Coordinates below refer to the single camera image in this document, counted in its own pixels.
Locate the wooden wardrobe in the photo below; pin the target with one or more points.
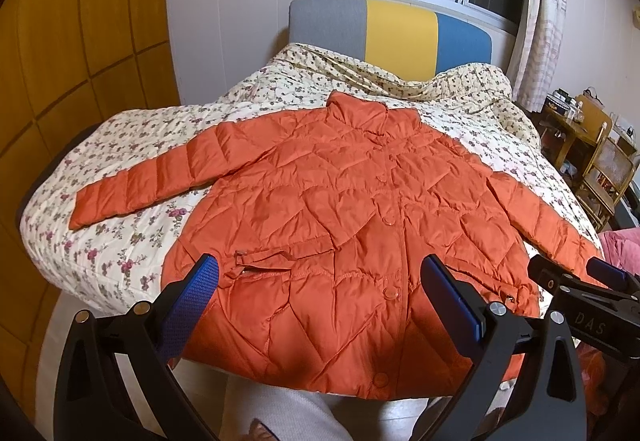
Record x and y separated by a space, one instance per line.
66 65

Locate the wooden side table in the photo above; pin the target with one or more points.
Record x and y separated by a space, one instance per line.
581 134

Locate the right floral curtain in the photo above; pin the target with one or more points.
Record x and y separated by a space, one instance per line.
536 52

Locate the wooden chair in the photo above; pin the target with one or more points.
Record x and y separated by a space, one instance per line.
605 169

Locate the grey trousers leg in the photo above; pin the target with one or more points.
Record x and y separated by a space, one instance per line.
253 411

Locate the grey yellow blue headboard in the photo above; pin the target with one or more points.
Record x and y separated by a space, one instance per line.
411 42

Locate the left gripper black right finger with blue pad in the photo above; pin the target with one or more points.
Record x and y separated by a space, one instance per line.
548 400

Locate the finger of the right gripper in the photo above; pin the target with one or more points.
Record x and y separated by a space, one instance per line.
547 274
614 278

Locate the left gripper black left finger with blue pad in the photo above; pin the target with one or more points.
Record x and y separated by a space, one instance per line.
91 400

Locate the pink cloth pile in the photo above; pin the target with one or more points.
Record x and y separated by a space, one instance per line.
622 249

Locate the floral bed quilt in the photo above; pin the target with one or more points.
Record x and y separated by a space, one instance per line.
117 262

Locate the orange quilted down jacket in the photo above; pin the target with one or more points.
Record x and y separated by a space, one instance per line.
319 220

